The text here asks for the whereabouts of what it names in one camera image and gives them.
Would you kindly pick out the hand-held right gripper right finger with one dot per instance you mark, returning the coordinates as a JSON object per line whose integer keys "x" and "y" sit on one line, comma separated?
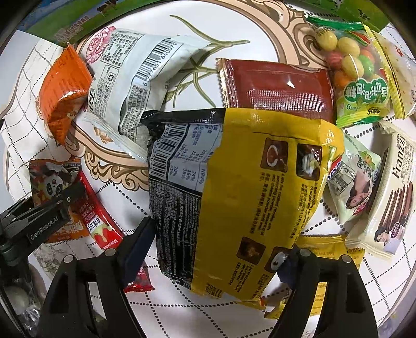
{"x": 290, "y": 273}

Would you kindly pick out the red sausage stick packet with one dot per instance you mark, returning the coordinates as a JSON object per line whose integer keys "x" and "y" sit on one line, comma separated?
{"x": 101, "y": 229}

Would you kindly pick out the green bag of gumballs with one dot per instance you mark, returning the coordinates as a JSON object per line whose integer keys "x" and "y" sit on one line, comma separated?
{"x": 352, "y": 61}

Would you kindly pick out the cream biscuit stick packet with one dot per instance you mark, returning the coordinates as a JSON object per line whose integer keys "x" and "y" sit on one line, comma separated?
{"x": 390, "y": 195}

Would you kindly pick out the yellow and black noodle packet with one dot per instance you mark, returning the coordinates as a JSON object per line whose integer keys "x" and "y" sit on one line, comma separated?
{"x": 253, "y": 182}

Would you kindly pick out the red panda print packet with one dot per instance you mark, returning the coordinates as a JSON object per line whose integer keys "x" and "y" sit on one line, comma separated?
{"x": 48, "y": 182}

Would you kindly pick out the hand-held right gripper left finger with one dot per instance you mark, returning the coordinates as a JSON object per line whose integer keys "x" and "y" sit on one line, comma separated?
{"x": 140, "y": 247}

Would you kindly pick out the small red candy packet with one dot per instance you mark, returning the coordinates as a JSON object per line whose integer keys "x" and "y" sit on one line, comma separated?
{"x": 142, "y": 282}

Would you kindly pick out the green printed carton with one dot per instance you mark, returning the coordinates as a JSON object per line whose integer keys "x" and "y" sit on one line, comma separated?
{"x": 81, "y": 19}
{"x": 364, "y": 13}

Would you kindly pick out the orange snack packet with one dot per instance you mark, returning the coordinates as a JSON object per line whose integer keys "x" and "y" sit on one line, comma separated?
{"x": 61, "y": 94}

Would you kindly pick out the dark red snack packet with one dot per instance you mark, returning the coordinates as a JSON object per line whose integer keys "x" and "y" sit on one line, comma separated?
{"x": 276, "y": 87}

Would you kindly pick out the pale yellow snack packet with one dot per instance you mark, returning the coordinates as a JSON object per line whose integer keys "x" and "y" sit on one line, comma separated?
{"x": 398, "y": 71}

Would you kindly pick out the small white and green packet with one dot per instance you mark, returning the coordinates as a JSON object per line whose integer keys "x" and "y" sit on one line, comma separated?
{"x": 354, "y": 175}

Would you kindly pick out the white snack packet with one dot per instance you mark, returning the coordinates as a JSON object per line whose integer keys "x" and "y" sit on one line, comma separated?
{"x": 136, "y": 81}

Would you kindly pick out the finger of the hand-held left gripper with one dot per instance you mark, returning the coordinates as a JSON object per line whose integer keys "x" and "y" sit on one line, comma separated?
{"x": 72, "y": 195}

